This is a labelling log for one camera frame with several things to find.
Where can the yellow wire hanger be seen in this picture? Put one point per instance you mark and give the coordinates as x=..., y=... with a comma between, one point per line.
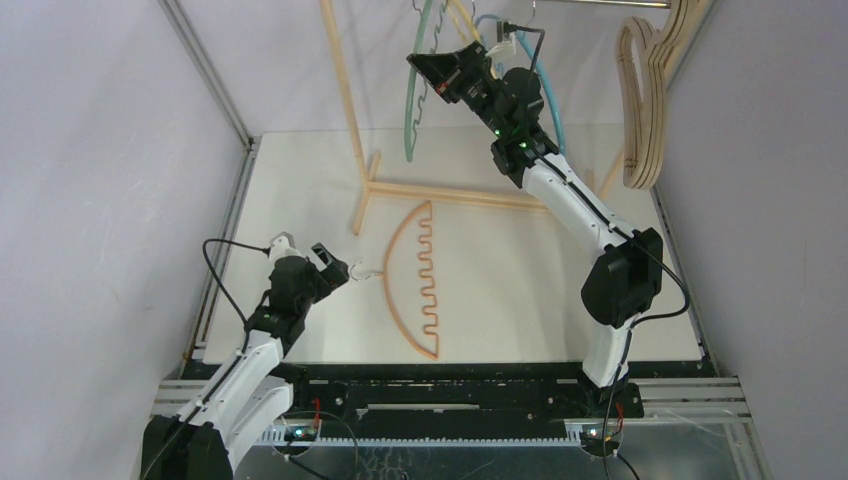
x=463, y=22

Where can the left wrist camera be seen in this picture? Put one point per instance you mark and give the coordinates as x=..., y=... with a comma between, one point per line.
x=281, y=246

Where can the wooden clothes rack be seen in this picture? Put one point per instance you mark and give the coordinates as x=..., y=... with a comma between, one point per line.
x=631, y=87

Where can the green wire hanger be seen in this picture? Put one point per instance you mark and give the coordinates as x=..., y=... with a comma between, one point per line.
x=431, y=19

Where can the right circuit board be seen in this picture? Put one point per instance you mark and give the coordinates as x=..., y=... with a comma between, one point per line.
x=595, y=436

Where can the left circuit board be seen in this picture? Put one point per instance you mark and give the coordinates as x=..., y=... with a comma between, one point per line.
x=299, y=434

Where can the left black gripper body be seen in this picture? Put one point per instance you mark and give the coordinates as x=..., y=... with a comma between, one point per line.
x=317, y=288

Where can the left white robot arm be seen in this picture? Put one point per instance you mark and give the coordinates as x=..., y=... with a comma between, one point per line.
x=210, y=434

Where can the circuit board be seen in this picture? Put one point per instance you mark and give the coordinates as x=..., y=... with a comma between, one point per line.
x=299, y=434
x=595, y=436

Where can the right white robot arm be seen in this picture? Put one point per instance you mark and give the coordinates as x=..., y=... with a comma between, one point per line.
x=626, y=272

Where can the orange wire hanger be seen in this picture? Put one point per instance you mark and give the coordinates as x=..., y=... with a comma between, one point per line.
x=428, y=342

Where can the blue wire hanger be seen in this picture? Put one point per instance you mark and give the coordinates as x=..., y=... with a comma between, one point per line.
x=549, y=92

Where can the beige plastic hanger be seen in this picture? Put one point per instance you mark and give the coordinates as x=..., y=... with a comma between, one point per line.
x=639, y=119
x=663, y=54
x=626, y=99
x=640, y=30

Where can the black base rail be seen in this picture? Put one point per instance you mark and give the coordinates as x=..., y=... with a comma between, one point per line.
x=498, y=402

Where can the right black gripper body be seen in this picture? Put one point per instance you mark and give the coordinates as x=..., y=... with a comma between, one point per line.
x=457, y=76

